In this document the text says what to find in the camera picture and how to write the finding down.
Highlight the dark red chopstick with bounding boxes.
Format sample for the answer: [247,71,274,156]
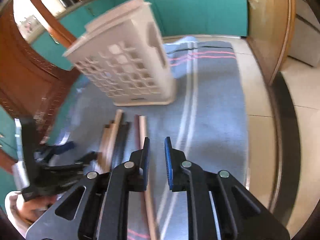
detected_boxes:
[134,114,140,150]

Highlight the black textured chopstick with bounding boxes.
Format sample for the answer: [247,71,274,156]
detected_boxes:
[111,121,131,170]

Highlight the tan chopstick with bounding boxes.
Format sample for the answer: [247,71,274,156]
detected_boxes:
[139,115,158,240]

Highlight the beige chopstick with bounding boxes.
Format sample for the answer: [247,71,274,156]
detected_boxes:
[96,109,124,174]

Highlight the dark brown chopstick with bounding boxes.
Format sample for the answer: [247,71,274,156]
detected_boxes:
[98,123,114,161]

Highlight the left human hand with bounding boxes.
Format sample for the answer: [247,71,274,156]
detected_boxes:
[4,191,57,235]

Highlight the carved wooden chair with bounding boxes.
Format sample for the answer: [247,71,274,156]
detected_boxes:
[0,0,81,176]

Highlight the blue striped cloth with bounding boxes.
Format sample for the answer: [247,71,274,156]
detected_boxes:
[48,36,251,239]

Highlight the white perforated utensil basket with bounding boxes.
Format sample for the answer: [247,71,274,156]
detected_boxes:
[63,0,176,107]

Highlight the silver refrigerator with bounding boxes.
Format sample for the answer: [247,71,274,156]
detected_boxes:
[289,0,320,67]

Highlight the glass sliding door wooden frame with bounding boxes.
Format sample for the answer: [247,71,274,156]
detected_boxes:
[247,0,296,86]

